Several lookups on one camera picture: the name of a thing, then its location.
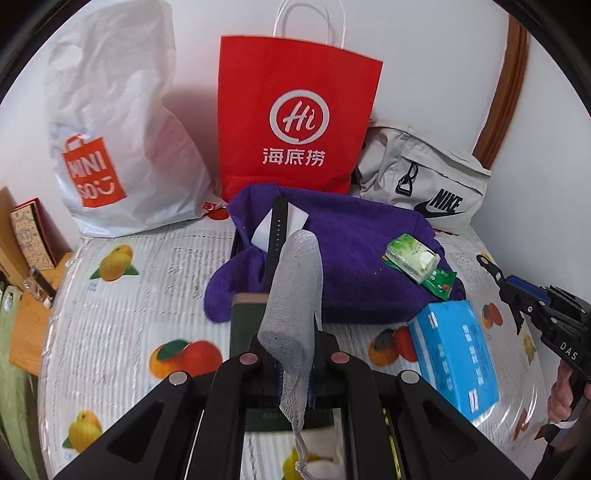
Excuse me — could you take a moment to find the grey waist bag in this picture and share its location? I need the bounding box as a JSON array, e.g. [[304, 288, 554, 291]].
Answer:
[[353, 119, 493, 232]]

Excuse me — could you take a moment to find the person's right hand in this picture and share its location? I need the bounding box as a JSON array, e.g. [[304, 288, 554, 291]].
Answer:
[[547, 357, 591, 426]]

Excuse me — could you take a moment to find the blue tissue pack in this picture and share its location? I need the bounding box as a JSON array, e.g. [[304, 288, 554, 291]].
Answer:
[[407, 299, 501, 422]]

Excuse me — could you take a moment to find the green bed sheet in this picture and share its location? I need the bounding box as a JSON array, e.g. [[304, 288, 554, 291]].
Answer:
[[0, 283, 43, 480]]

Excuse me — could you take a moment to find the green snack packet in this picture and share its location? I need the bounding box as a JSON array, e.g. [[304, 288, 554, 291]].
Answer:
[[383, 256, 458, 302]]

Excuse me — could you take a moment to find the yellow black cord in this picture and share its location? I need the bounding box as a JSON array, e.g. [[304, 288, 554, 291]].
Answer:
[[382, 406, 408, 480]]

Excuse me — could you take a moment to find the black watch strap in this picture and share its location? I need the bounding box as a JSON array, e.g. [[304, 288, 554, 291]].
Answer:
[[265, 197, 290, 297]]

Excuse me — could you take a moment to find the red paper shopping bag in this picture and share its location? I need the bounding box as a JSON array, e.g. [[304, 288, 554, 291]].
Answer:
[[217, 0, 384, 205]]

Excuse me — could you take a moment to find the white plastic shopping bag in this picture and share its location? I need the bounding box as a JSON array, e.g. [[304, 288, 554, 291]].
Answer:
[[43, 0, 230, 239]]

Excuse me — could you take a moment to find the white card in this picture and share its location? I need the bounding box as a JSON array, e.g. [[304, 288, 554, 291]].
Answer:
[[251, 205, 310, 253]]

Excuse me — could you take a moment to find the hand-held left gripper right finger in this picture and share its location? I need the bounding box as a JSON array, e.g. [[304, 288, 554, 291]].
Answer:
[[310, 331, 528, 480]]

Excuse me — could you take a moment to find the purple towel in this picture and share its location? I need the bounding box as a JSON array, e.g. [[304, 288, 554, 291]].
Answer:
[[204, 183, 467, 326]]

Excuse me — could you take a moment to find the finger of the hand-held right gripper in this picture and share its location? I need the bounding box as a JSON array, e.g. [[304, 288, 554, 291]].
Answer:
[[499, 274, 551, 336], [543, 285, 591, 320]]

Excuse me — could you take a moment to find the white mesh cloth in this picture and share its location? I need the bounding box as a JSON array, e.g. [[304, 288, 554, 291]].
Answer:
[[257, 229, 323, 472]]

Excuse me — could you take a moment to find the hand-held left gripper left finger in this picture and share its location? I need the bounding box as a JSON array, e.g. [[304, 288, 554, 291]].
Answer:
[[53, 336, 280, 480]]

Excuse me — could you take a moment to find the small green tissue pack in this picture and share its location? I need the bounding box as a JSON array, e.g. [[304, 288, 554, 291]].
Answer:
[[383, 233, 441, 285]]

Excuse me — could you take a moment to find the dark green box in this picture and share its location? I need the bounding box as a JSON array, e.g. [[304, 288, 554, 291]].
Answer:
[[230, 292, 336, 433]]

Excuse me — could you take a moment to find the fruit print tablecloth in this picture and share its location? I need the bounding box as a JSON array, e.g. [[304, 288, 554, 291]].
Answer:
[[36, 202, 562, 480]]

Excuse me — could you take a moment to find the brown wooden door frame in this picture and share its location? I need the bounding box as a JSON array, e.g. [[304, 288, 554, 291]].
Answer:
[[473, 14, 530, 172]]

